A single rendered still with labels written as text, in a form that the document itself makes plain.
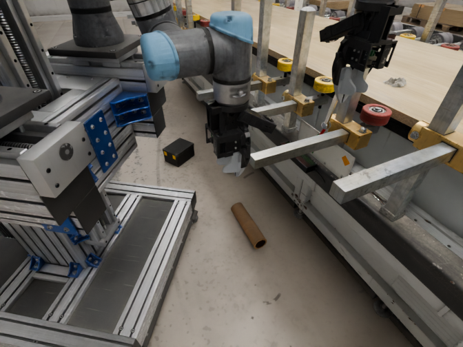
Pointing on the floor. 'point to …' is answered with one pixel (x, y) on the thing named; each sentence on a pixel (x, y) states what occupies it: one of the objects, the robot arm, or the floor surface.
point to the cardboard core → (249, 226)
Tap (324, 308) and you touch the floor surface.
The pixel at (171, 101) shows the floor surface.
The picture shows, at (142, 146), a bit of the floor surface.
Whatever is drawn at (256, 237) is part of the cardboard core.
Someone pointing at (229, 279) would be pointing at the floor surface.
